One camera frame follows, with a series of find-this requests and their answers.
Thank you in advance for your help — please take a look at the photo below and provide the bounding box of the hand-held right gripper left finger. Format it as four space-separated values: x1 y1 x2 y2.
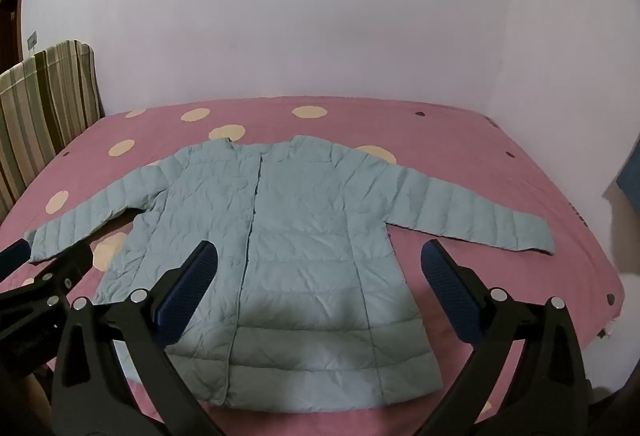
50 240 226 436

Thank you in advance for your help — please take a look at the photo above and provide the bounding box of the pink dotted bed sheet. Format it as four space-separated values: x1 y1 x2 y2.
0 96 626 436

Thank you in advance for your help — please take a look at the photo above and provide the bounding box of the light blue puffer jacket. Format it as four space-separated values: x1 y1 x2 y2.
24 135 556 404

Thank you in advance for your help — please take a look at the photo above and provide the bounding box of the blue object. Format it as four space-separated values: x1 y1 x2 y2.
616 151 640 204

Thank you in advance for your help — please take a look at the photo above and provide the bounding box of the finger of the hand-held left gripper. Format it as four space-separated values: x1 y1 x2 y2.
0 239 32 284
20 242 96 314

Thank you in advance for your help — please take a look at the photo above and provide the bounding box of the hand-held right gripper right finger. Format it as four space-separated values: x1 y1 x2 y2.
421 240 593 436

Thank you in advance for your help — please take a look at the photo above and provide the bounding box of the brown door frame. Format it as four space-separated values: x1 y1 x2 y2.
0 0 26 82

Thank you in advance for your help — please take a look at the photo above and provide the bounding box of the striped cushion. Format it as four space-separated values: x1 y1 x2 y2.
0 40 103 222

